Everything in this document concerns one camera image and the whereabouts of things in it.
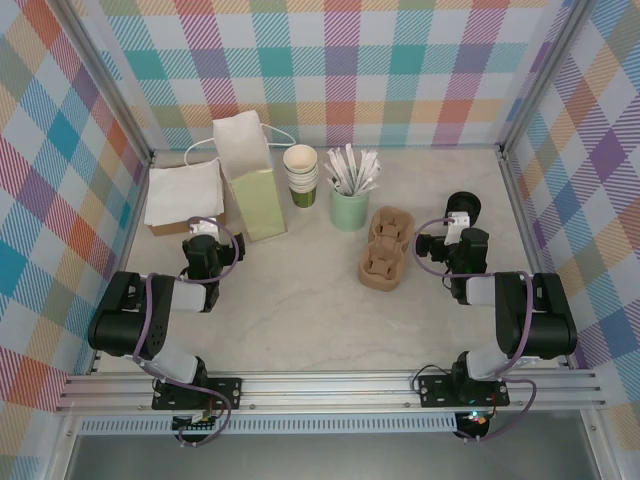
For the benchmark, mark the aluminium frame post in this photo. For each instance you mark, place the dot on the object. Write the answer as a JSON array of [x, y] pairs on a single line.
[[545, 80], [107, 85]]

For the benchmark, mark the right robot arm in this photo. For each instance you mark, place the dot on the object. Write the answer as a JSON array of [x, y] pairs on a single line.
[[545, 320]]

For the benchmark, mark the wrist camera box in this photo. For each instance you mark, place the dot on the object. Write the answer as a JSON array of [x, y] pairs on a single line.
[[457, 220], [205, 228]]

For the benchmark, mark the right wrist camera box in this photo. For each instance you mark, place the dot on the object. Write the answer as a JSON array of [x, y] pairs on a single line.
[[457, 220]]

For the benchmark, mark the aluminium front rail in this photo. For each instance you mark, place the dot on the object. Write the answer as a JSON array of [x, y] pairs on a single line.
[[325, 390]]

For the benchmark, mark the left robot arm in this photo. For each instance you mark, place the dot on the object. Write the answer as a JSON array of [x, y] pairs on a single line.
[[120, 320]]

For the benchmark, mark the printed paper carry bag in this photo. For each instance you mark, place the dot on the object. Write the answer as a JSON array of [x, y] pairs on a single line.
[[257, 205]]

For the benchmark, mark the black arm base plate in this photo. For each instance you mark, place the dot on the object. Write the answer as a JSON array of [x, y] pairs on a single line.
[[225, 392], [435, 392]]

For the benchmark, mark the small controller board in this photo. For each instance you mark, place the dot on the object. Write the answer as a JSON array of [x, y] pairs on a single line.
[[475, 419], [195, 422]]

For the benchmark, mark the mint green straw holder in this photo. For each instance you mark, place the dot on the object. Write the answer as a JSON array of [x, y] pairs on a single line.
[[349, 215]]

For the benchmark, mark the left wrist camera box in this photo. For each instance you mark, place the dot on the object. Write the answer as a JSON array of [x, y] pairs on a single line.
[[205, 228]]

